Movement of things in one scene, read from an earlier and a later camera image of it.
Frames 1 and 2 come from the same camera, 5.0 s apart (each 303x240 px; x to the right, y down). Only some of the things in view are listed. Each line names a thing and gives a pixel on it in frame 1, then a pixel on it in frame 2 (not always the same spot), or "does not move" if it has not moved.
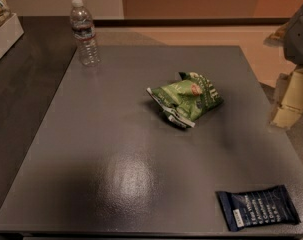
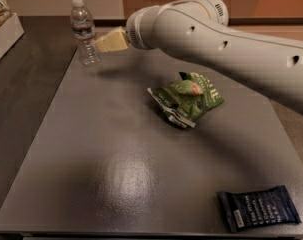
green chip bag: x=186 y=100 does not move
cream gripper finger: x=285 y=117 to x=102 y=45
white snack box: x=6 y=28 does not move
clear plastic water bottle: x=84 y=32 does not move
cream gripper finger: x=298 y=92 to x=116 y=39
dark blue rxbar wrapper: x=260 y=207 does not move
